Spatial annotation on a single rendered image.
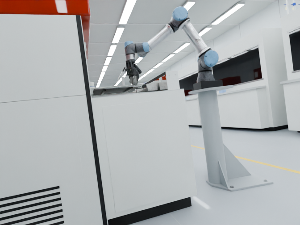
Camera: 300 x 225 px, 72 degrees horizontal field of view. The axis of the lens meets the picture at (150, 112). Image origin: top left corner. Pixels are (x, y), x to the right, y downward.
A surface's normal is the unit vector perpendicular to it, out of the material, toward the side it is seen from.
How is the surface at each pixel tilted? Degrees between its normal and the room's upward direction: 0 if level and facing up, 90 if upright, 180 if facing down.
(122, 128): 90
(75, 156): 90
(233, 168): 90
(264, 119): 90
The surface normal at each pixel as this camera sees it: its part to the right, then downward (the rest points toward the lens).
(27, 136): 0.30, -0.03
